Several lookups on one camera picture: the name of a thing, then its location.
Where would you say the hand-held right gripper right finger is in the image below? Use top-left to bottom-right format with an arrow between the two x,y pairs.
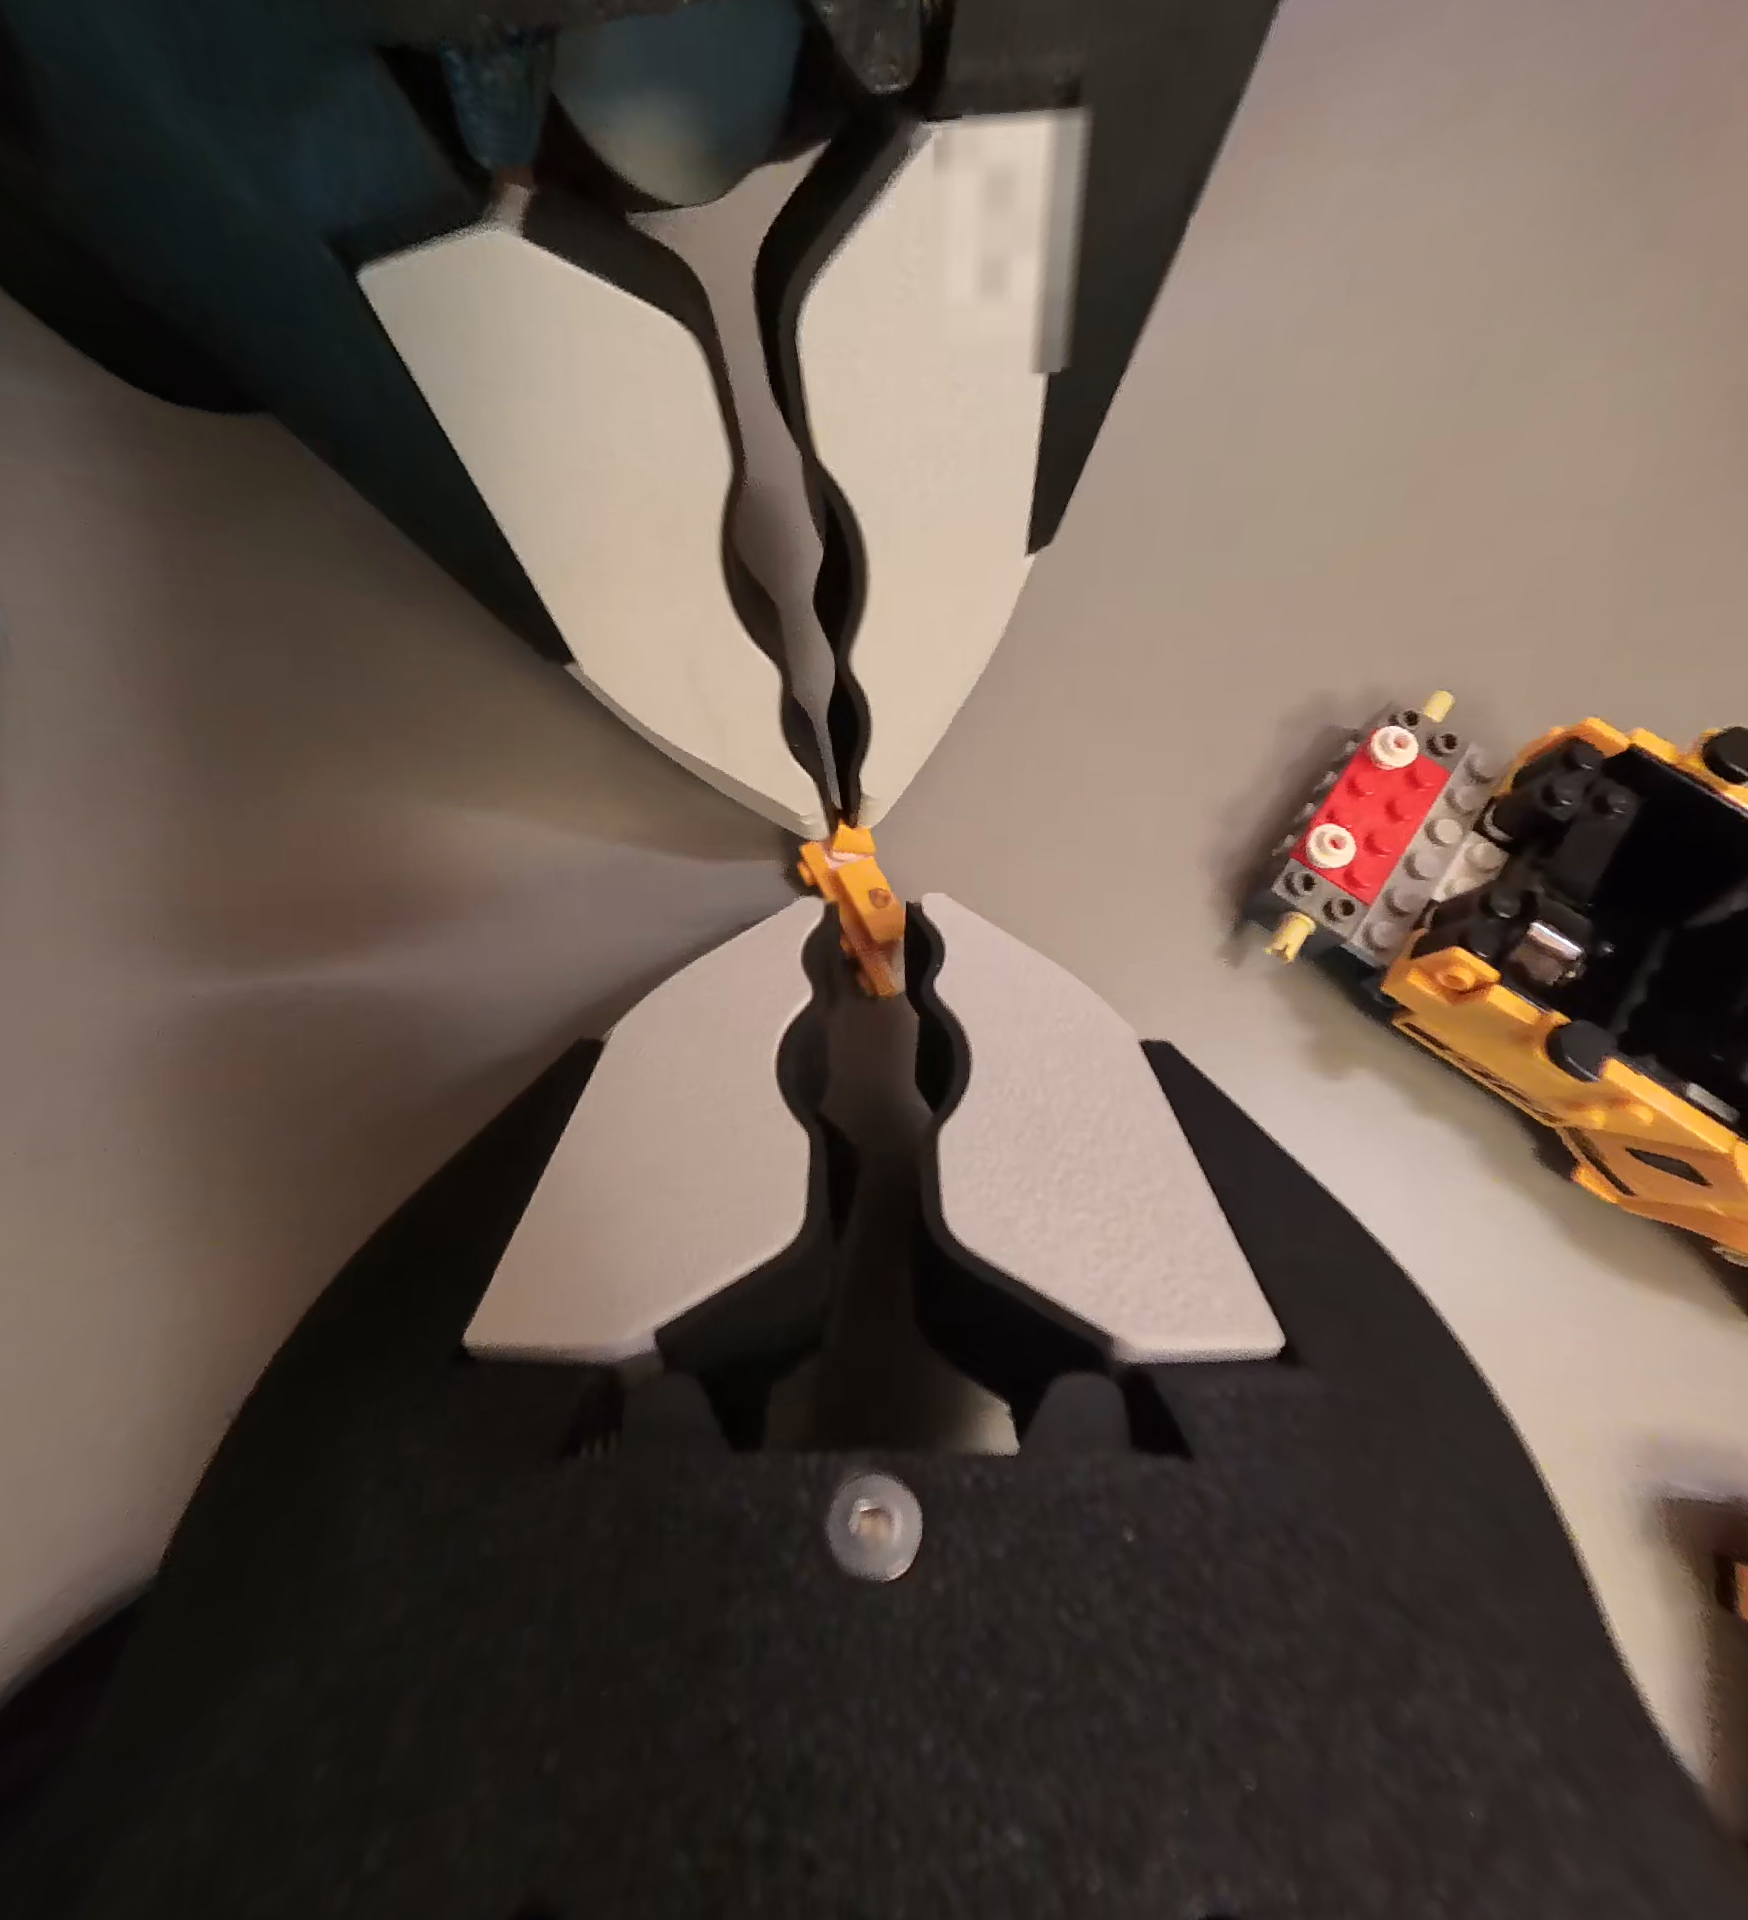
910,883 -> 1292,1444

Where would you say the orange and red lego assembly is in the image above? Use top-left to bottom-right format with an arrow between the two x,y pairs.
796,825 -> 910,1003

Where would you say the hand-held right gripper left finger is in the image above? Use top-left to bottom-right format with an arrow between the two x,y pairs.
458,894 -> 840,1448

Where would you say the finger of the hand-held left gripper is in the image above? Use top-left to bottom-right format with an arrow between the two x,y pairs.
761,127 -> 1052,829
358,224 -> 840,829

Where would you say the yellow lego car model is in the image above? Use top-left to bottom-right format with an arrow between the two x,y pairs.
1242,689 -> 1748,1338

